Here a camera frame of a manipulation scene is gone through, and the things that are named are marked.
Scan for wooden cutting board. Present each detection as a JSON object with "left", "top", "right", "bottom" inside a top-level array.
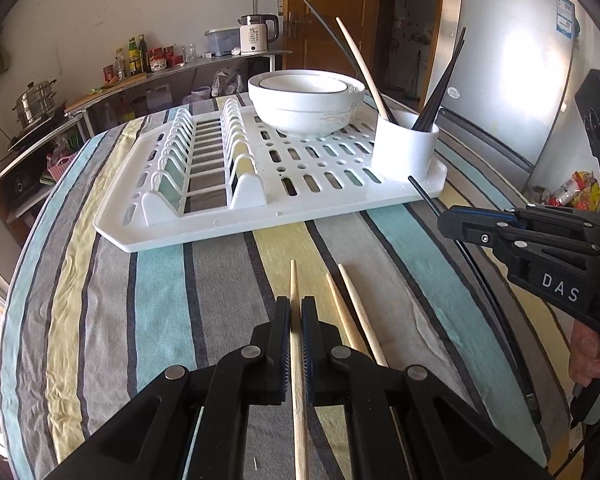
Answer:
[{"left": 65, "top": 73, "right": 148, "bottom": 113}]

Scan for person right hand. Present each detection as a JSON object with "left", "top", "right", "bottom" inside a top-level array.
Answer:
[{"left": 569, "top": 321, "right": 600, "bottom": 387}]

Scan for metal kitchen shelf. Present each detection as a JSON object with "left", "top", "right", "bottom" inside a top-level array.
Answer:
[{"left": 0, "top": 50, "right": 289, "bottom": 236}]

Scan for green oil bottle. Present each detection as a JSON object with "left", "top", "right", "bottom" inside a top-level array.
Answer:
[{"left": 128, "top": 37, "right": 142, "bottom": 76}]

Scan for dark soy sauce bottle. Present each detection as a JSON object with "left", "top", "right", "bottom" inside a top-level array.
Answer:
[{"left": 138, "top": 34, "right": 150, "bottom": 73}]

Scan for snack bags on floor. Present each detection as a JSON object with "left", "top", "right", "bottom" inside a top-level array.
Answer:
[{"left": 546, "top": 171, "right": 600, "bottom": 211}]

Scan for white utensil cup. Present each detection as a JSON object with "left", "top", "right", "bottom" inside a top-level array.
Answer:
[{"left": 370, "top": 110, "right": 439, "bottom": 183}]

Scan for brown wooden door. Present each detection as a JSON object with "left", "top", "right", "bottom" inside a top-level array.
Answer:
[{"left": 283, "top": 0, "right": 379, "bottom": 76}]

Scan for black chopstick group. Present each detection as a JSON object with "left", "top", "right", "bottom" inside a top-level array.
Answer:
[
  {"left": 417, "top": 39, "right": 467, "bottom": 132},
  {"left": 303, "top": 0, "right": 362, "bottom": 77},
  {"left": 421, "top": 49, "right": 464, "bottom": 132},
  {"left": 406, "top": 174, "right": 539, "bottom": 413}
]

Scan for grey plastic storage box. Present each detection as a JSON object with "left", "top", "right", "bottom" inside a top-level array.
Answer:
[{"left": 204, "top": 27, "right": 240, "bottom": 56}]

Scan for white electric kettle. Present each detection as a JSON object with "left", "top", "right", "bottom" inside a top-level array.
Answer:
[{"left": 238, "top": 14, "right": 279, "bottom": 55}]

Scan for large white bowl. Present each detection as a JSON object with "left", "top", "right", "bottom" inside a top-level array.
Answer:
[{"left": 248, "top": 70, "right": 365, "bottom": 139}]

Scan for pink plastic basket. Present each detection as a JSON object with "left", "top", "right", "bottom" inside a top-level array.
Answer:
[{"left": 47, "top": 153, "right": 76, "bottom": 182}]

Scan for black induction cooker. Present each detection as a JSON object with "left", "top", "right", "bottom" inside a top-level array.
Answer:
[{"left": 8, "top": 103, "right": 66, "bottom": 153}]

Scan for silver refrigerator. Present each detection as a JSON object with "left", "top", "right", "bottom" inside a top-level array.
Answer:
[{"left": 437, "top": 0, "right": 578, "bottom": 188}]

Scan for stainless steel steamer pot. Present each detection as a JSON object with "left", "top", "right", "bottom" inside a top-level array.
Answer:
[{"left": 14, "top": 79, "right": 57, "bottom": 128}]

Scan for white plastic dish rack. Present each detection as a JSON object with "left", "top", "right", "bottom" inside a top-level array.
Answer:
[{"left": 93, "top": 98, "right": 420, "bottom": 252}]

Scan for striped tablecloth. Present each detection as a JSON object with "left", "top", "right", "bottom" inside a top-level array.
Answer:
[{"left": 0, "top": 110, "right": 572, "bottom": 479}]

